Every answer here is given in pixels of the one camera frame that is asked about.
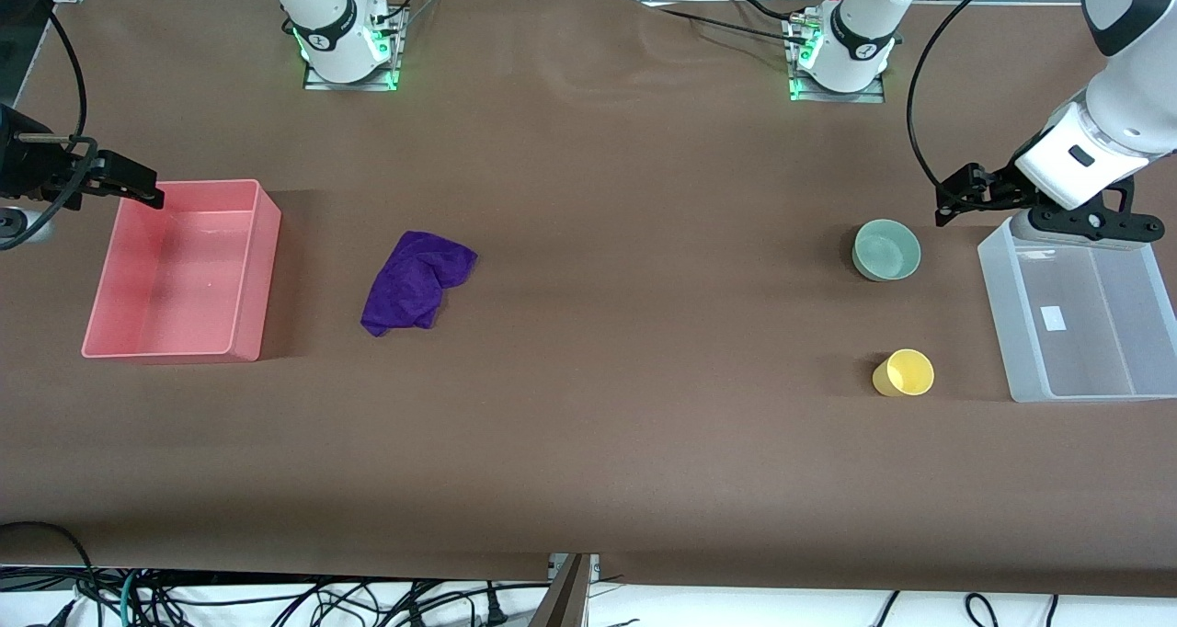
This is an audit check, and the green bowl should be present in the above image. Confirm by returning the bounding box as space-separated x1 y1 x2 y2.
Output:
852 219 922 282

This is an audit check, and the purple cloth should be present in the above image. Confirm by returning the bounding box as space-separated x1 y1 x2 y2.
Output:
360 231 479 337

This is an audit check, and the yellow cup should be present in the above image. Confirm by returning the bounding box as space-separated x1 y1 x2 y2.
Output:
872 348 936 398

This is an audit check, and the pink plastic bin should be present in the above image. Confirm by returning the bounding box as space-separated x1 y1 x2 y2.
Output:
81 179 283 363

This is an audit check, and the clear plastic bin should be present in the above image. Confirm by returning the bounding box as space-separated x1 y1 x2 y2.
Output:
977 215 1177 404

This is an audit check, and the brown table cover sheet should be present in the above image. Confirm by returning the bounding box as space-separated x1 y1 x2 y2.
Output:
0 0 1177 599

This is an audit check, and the wooden board piece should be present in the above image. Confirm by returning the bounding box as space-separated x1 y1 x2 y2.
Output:
531 553 591 627

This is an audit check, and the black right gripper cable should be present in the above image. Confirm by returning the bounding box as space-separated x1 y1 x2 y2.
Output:
0 9 98 252

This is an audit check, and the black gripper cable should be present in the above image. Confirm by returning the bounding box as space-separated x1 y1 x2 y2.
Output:
906 0 1027 207
0 9 98 252

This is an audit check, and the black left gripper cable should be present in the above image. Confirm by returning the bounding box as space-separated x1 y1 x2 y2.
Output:
906 0 1027 207

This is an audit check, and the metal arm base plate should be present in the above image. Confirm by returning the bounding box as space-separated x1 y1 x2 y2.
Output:
303 9 403 93
788 18 886 105

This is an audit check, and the short black table cable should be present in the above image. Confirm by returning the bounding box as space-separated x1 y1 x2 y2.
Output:
730 0 806 25

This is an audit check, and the long black table cable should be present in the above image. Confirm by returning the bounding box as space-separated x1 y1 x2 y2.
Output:
634 0 812 43

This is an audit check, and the black looped floor cable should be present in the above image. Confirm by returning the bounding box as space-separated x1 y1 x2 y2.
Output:
0 520 98 627

